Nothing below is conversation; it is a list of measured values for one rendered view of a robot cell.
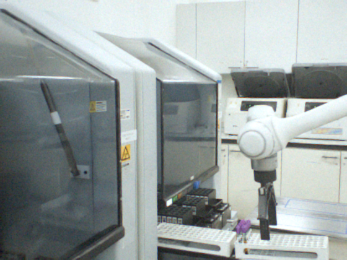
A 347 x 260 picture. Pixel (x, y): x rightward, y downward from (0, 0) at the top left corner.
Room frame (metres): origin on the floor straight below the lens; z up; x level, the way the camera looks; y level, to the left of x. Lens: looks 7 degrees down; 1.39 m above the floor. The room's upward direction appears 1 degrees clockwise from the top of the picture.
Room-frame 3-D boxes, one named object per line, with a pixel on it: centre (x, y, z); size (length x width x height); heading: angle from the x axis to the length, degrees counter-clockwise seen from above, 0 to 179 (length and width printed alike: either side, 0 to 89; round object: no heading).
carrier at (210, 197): (1.81, 0.04, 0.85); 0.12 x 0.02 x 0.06; 161
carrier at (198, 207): (1.66, 0.08, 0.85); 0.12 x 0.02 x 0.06; 161
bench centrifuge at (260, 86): (3.92, -0.41, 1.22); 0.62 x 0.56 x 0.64; 160
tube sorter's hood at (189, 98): (1.66, 0.33, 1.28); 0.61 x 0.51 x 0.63; 162
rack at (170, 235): (1.34, 0.09, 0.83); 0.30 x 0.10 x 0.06; 72
